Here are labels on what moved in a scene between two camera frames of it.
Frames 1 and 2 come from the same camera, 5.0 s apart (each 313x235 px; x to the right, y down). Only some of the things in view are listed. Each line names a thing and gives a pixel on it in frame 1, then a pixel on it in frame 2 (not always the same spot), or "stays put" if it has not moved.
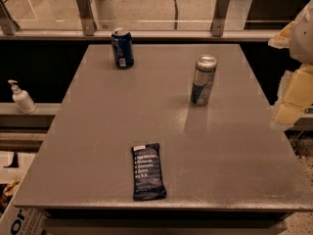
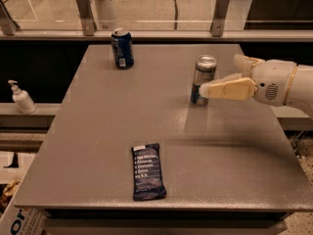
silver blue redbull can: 203,77 stays put
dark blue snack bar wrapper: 148,179 stays put
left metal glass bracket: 86,13 stays put
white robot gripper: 303,39 → 270,80
